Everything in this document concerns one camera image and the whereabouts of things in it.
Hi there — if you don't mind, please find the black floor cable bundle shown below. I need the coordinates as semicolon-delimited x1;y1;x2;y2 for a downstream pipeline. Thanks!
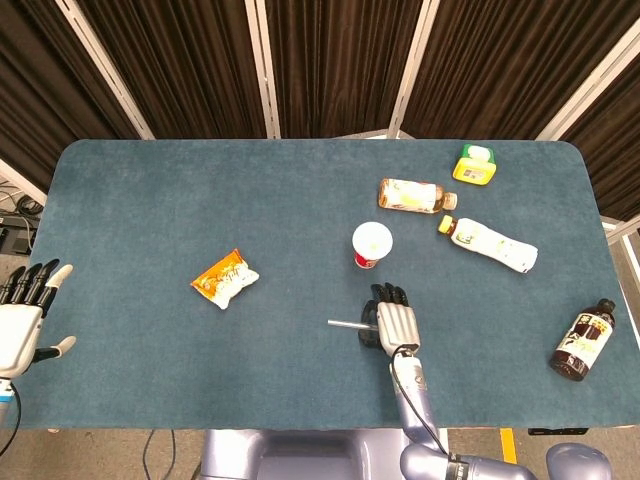
0;180;45;217

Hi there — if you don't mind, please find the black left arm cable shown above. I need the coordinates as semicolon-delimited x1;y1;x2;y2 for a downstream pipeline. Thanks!
0;380;24;445

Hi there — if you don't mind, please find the blue table cloth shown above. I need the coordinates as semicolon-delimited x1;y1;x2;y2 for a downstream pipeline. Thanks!
0;138;640;432

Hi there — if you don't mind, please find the orange white snack packet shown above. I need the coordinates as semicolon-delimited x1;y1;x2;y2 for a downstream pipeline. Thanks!
190;248;261;311

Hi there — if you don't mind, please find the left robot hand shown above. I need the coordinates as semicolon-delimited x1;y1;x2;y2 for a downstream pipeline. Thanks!
0;258;77;379

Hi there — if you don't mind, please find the dark brown bottle black cap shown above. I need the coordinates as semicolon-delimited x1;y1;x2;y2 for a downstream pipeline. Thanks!
548;298;617;383

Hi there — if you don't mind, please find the yellow green plastic box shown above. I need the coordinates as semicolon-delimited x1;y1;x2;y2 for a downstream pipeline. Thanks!
451;143;498;187

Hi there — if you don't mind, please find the tea bottle beige cap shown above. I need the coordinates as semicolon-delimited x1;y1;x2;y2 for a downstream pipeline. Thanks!
376;177;459;215

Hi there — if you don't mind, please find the dark curtain partition panel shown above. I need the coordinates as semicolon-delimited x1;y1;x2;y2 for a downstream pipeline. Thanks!
0;0;154;204
54;0;281;141
388;0;640;142
535;29;640;224
244;0;431;140

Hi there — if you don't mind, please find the tea bottle yellow cap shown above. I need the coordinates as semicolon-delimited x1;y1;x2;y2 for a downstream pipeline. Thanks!
437;214;540;275

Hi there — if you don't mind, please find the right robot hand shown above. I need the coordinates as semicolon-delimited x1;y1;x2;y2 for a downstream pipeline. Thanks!
358;282;421;357

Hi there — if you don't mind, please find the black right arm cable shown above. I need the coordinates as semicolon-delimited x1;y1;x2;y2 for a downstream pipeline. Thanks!
390;348;452;457

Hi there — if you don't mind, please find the black floor power box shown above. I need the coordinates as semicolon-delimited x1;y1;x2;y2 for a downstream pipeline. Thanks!
0;214;38;254

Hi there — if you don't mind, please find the clear plastic straw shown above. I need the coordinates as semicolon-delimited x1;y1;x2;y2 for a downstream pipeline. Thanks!
327;318;379;332

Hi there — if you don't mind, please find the red paper cup white lid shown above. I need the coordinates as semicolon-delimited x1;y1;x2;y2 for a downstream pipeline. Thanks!
351;221;395;270

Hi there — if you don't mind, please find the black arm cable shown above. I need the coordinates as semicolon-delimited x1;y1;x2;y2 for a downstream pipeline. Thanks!
390;348;452;457
0;380;24;445

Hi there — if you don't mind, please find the grey robot torso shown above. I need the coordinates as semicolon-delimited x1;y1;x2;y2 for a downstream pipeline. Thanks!
198;427;407;480

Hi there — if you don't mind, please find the black table control panel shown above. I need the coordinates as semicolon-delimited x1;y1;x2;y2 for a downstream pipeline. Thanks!
527;426;589;436

